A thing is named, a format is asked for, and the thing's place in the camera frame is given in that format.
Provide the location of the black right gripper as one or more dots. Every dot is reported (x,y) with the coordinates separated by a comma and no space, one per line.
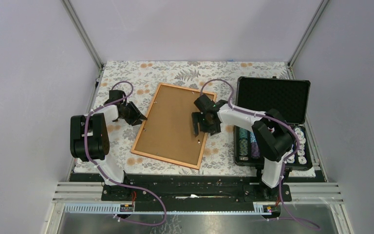
(197,117)

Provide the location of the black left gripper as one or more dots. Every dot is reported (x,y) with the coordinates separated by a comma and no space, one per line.
(136,118)

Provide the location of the orange wooden picture frame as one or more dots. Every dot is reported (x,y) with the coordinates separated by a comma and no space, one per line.
(171,161)

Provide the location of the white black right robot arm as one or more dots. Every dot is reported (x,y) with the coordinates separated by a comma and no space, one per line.
(275,138)

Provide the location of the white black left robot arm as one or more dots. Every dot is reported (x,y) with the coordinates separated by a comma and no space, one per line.
(89,137)

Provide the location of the floral patterned table mat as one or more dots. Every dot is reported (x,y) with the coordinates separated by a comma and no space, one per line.
(141,79)

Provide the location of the black poker chip case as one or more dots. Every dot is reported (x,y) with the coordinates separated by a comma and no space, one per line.
(290,98)

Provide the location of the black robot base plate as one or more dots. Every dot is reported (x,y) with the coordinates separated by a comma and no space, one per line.
(197,193)

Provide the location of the aluminium rail frame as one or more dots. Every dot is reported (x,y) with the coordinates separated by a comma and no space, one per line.
(90,197)

